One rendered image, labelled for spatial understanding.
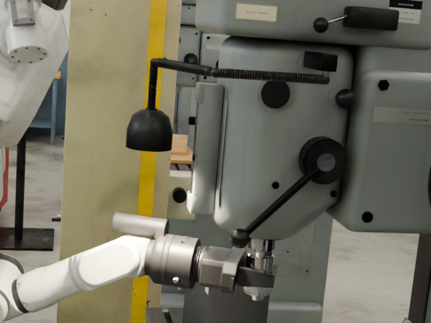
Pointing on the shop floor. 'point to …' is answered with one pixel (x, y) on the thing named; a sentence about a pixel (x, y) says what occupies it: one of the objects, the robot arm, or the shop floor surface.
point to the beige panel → (113, 141)
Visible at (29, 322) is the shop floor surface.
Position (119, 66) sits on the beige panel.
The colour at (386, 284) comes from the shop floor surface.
